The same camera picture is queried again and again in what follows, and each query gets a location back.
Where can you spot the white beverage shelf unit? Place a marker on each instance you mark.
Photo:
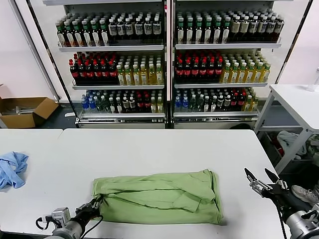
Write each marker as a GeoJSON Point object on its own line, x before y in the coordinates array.
{"type": "Point", "coordinates": [111, 48]}
{"type": "Point", "coordinates": [223, 46]}

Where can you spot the glass cabinet door black frame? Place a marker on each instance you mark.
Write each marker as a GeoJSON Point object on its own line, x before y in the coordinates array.
{"type": "Point", "coordinates": [298, 49]}
{"type": "Point", "coordinates": [41, 49]}

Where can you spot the blue sports drink bottle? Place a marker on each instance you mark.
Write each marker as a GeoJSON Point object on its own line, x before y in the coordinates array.
{"type": "Point", "coordinates": [91, 104]}
{"type": "Point", "coordinates": [177, 103]}
{"type": "Point", "coordinates": [85, 104]}
{"type": "Point", "coordinates": [185, 103]}

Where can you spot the olive grey garment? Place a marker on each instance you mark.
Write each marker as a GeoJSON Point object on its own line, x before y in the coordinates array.
{"type": "Point", "coordinates": [314, 147]}

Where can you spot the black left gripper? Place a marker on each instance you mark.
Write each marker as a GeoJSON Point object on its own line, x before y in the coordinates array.
{"type": "Point", "coordinates": [87, 214]}

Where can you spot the red cap cola bottle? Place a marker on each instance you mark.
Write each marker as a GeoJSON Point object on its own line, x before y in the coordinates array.
{"type": "Point", "coordinates": [179, 72]}
{"type": "Point", "coordinates": [195, 72]}
{"type": "Point", "coordinates": [112, 73]}
{"type": "Point", "coordinates": [97, 73]}
{"type": "Point", "coordinates": [211, 72]}
{"type": "Point", "coordinates": [89, 73]}
{"type": "Point", "coordinates": [81, 73]}
{"type": "Point", "coordinates": [74, 73]}
{"type": "Point", "coordinates": [203, 72]}
{"type": "Point", "coordinates": [187, 72]}
{"type": "Point", "coordinates": [105, 73]}
{"type": "Point", "coordinates": [218, 72]}

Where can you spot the pale grey garment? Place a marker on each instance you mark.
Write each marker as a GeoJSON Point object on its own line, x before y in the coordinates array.
{"type": "Point", "coordinates": [288, 139]}

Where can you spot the yellow juice bottle white cap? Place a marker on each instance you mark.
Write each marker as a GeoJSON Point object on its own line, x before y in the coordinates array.
{"type": "Point", "coordinates": [135, 77]}
{"type": "Point", "coordinates": [120, 77]}
{"type": "Point", "coordinates": [259, 75]}
{"type": "Point", "coordinates": [266, 75]}
{"type": "Point", "coordinates": [234, 76]}
{"type": "Point", "coordinates": [243, 76]}
{"type": "Point", "coordinates": [226, 76]}
{"type": "Point", "coordinates": [159, 76]}
{"type": "Point", "coordinates": [128, 77]}
{"type": "Point", "coordinates": [143, 77]}
{"type": "Point", "coordinates": [251, 76]}
{"type": "Point", "coordinates": [151, 76]}

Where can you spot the clear plastic container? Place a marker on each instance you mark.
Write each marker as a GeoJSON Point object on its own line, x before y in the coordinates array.
{"type": "Point", "coordinates": [313, 87]}

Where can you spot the green cap dark tea bottle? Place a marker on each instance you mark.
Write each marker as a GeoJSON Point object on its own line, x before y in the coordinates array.
{"type": "Point", "coordinates": [103, 36]}
{"type": "Point", "coordinates": [208, 35]}
{"type": "Point", "coordinates": [181, 35]}
{"type": "Point", "coordinates": [217, 35]}
{"type": "Point", "coordinates": [60, 37]}
{"type": "Point", "coordinates": [76, 36]}
{"type": "Point", "coordinates": [68, 37]}
{"type": "Point", "coordinates": [85, 36]}
{"type": "Point", "coordinates": [226, 35]}
{"type": "Point", "coordinates": [189, 35]}
{"type": "Point", "coordinates": [94, 36]}
{"type": "Point", "coordinates": [198, 35]}

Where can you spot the red garment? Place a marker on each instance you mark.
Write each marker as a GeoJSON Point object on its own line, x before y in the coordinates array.
{"type": "Point", "coordinates": [275, 145]}

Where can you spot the dark grey storage bin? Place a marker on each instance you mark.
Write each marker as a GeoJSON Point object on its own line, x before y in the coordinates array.
{"type": "Point", "coordinates": [264, 143]}

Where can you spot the green polo shirt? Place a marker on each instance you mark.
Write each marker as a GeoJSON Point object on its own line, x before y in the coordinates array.
{"type": "Point", "coordinates": [162, 196]}

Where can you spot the grey trouser leg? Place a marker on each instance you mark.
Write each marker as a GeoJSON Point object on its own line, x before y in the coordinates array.
{"type": "Point", "coordinates": [316, 190]}

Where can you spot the white label dark drink bottle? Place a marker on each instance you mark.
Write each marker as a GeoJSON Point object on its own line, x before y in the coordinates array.
{"type": "Point", "coordinates": [120, 30]}
{"type": "Point", "coordinates": [156, 28]}
{"type": "Point", "coordinates": [112, 30]}
{"type": "Point", "coordinates": [147, 29]}
{"type": "Point", "coordinates": [261, 27]}
{"type": "Point", "coordinates": [252, 27]}
{"type": "Point", "coordinates": [138, 29]}
{"type": "Point", "coordinates": [270, 27]}
{"type": "Point", "coordinates": [279, 27]}
{"type": "Point", "coordinates": [128, 29]}

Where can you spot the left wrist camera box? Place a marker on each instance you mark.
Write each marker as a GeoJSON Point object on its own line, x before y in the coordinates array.
{"type": "Point", "coordinates": [61, 215]}

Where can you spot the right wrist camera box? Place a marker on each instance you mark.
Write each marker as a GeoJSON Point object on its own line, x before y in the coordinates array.
{"type": "Point", "coordinates": [314, 211]}

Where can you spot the white side table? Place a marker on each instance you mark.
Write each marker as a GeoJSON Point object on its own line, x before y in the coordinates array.
{"type": "Point", "coordinates": [291, 104]}

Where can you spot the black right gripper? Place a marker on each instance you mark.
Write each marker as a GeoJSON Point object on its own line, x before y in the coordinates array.
{"type": "Point", "coordinates": [279, 193]}

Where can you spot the crumpled light blue garment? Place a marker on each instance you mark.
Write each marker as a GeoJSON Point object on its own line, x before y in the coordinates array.
{"type": "Point", "coordinates": [16, 161]}

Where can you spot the white sneaker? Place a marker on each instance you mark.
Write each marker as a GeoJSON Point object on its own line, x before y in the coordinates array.
{"type": "Point", "coordinates": [301, 193]}

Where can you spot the brown cardboard box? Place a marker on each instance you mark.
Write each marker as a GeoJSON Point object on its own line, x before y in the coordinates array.
{"type": "Point", "coordinates": [17, 121]}

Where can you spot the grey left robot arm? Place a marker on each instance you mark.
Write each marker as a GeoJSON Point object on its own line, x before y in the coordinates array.
{"type": "Point", "coordinates": [69, 229]}

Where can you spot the grey metal parts bundle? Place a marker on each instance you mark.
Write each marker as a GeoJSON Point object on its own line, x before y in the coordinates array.
{"type": "Point", "coordinates": [19, 110]}

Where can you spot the beige label dark drink bottle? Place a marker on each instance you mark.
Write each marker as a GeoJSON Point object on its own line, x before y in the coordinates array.
{"type": "Point", "coordinates": [244, 27]}
{"type": "Point", "coordinates": [234, 27]}

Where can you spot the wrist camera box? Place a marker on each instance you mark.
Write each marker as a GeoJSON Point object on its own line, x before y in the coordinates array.
{"type": "Point", "coordinates": [61, 215]}
{"type": "Point", "coordinates": [314, 211]}

